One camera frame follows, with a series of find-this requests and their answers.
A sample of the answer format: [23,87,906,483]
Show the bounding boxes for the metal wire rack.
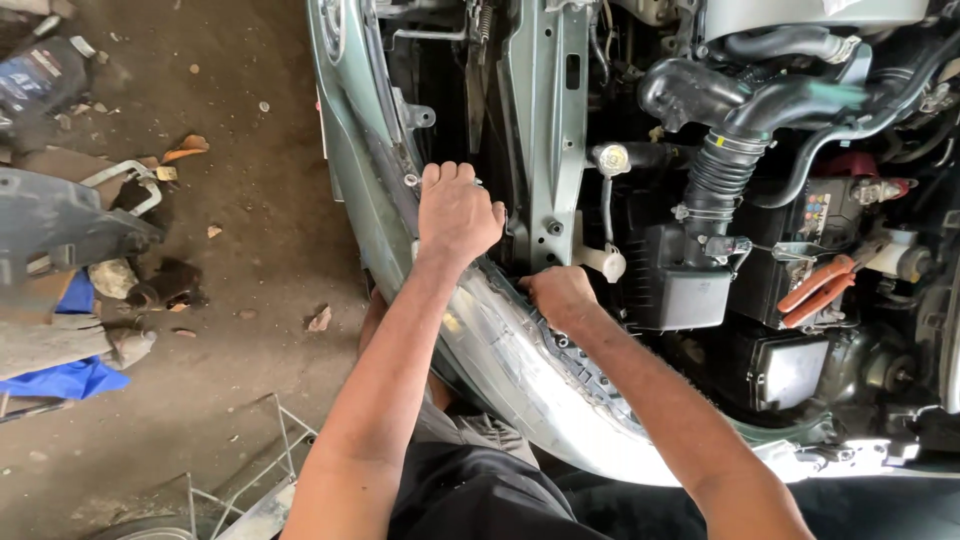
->
[183,393,321,540]

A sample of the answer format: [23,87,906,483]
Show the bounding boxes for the person's grey trousers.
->
[408,390,542,471]

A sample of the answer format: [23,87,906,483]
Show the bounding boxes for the black air filter box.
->
[624,221,741,333]

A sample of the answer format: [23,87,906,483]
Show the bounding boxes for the black car battery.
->
[729,176,873,331]

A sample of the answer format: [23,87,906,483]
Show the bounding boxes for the white reservoir filler neck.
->
[572,212,628,285]

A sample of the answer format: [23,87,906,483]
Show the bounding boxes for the black air intake duct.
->
[638,57,875,138]

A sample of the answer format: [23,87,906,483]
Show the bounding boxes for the orange handled pliers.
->
[776,240,891,330]

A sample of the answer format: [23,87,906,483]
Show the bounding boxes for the green radiator support brace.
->
[497,0,591,273]

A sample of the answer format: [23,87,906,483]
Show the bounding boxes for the blue cloth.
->
[0,268,133,402]

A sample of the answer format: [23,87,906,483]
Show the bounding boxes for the person's right hand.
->
[517,265,600,336]

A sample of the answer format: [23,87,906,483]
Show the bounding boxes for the green car bumper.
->
[306,0,960,489]

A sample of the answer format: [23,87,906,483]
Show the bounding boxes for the silver engine cover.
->
[699,0,933,44]

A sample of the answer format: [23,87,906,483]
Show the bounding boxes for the red battery terminal cover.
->
[813,150,918,202]

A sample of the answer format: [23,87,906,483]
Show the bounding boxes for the silver metal bracket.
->
[78,159,164,219]

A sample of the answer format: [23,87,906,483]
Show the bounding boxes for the person's left hand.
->
[417,160,508,264]

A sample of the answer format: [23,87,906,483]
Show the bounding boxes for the black fuse box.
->
[748,333,831,413]

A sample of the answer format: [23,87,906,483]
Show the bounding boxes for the white fluid reservoir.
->
[861,228,936,280]

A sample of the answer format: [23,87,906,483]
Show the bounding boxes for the person's black shirt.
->
[385,440,615,540]

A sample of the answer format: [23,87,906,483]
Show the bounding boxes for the black corrugated intake hose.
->
[677,127,774,225]

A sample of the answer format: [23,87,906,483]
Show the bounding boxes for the orange dry leaf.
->
[160,134,210,165]

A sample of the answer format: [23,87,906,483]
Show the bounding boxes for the hood latch with spring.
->
[464,0,498,48]

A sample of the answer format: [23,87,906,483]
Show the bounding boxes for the grey car body panel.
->
[0,166,167,291]

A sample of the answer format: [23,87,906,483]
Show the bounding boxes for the black oil bottle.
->
[0,35,96,138]

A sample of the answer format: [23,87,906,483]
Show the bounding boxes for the silver metal tool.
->
[404,173,486,188]

